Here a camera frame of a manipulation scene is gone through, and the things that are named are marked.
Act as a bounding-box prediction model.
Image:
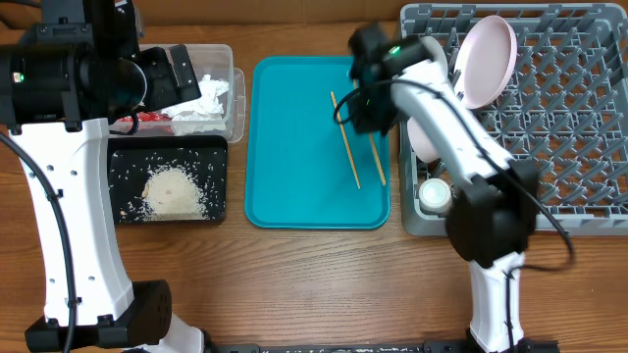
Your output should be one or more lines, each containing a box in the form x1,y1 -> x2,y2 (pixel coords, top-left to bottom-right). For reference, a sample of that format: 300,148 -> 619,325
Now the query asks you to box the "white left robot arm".
1,0 -> 213,352

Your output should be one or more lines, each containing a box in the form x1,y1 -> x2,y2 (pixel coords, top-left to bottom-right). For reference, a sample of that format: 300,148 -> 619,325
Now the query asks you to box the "pink bowl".
406,118 -> 440,164

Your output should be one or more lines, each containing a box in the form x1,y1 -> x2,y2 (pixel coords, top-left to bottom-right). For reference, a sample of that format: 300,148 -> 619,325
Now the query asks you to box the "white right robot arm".
342,27 -> 539,352

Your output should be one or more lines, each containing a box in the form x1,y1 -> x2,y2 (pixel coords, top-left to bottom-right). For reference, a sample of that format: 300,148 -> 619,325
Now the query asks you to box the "grey dish rack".
399,3 -> 627,236

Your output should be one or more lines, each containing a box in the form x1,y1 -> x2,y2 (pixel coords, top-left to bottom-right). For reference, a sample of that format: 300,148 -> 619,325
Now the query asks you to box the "clear plastic bin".
186,44 -> 246,143

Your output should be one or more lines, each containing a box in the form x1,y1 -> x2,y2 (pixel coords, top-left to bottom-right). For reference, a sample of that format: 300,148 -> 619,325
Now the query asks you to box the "pink round plate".
453,15 -> 518,109

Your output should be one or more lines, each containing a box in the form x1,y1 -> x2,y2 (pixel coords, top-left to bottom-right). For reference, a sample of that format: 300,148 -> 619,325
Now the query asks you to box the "pale green cup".
418,178 -> 452,215

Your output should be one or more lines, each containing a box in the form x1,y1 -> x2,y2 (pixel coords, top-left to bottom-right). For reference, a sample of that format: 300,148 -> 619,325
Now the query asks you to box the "white tissue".
160,75 -> 229,135

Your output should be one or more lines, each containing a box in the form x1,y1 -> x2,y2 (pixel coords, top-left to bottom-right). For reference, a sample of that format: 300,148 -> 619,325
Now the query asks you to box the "red foil snack wrapper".
110,112 -> 174,136

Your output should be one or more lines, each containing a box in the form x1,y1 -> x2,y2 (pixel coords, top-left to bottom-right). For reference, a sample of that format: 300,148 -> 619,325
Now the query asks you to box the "black tray bin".
106,134 -> 230,226

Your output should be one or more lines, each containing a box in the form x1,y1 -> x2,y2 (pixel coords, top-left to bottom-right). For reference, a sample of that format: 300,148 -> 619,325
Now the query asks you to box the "teal plastic tray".
244,56 -> 391,229

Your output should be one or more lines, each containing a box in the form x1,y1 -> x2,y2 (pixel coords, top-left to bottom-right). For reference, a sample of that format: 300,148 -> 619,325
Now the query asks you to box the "grey-green bowl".
422,36 -> 448,78

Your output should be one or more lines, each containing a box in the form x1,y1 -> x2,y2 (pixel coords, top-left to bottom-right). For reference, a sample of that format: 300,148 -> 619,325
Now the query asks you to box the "cooked rice pile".
117,149 -> 220,222

